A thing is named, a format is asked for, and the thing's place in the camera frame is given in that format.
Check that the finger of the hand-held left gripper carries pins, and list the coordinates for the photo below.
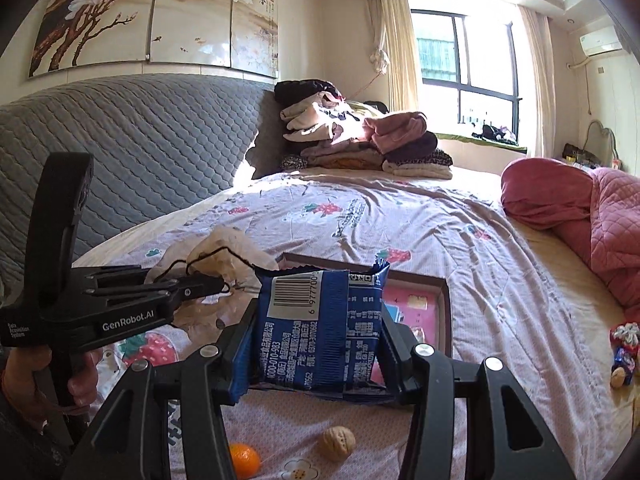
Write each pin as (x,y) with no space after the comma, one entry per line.
(115,275)
(195,291)

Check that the printed bedsheet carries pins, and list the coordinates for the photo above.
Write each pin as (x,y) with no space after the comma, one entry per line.
(425,230)

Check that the dark clothes on windowsill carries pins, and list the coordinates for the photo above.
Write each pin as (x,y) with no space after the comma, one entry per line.
(492,132)

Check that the window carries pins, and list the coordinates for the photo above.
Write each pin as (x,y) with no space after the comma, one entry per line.
(480,60)

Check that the person's left forearm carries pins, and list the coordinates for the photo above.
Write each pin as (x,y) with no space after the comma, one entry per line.
(25,445)

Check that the person's left hand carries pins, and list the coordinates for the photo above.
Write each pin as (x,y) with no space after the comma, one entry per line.
(20,370)

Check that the dark bag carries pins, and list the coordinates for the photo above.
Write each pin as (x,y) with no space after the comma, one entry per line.
(580,152)

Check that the pink quilt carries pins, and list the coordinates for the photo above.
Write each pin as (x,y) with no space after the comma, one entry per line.
(600,210)

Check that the grey quilted headboard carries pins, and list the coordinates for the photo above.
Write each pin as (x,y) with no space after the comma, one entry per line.
(140,150)

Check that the pile of folded clothes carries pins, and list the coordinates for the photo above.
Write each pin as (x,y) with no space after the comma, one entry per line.
(360,145)

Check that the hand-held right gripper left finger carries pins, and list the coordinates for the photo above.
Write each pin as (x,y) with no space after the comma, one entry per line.
(240,362)

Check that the pink book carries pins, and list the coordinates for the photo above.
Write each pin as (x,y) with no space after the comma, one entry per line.
(417,305)

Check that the blue snack packet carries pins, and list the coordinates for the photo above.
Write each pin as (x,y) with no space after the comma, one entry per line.
(310,340)

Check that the dark cardboard box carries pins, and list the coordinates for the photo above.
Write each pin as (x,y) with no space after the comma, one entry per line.
(445,320)

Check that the white air conditioner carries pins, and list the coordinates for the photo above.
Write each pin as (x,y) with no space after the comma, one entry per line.
(602,42)

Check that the orange tangerine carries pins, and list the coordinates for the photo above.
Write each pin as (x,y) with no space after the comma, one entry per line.
(245,461)

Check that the beige curtain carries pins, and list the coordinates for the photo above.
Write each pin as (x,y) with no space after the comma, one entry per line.
(397,45)
(537,85)

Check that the green windowsill cushion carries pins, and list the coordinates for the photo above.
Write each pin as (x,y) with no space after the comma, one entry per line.
(460,140)

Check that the floral wall art panel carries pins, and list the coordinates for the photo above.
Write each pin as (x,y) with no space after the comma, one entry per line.
(190,15)

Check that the small blue wrapped candy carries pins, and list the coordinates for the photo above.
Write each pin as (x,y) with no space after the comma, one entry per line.
(624,357)

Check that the walnut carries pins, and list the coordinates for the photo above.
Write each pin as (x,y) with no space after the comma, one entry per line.
(618,377)
(338,443)

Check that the white chair back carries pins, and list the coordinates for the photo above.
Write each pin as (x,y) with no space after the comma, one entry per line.
(605,135)

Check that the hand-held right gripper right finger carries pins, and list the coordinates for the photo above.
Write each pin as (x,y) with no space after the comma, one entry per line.
(400,360)

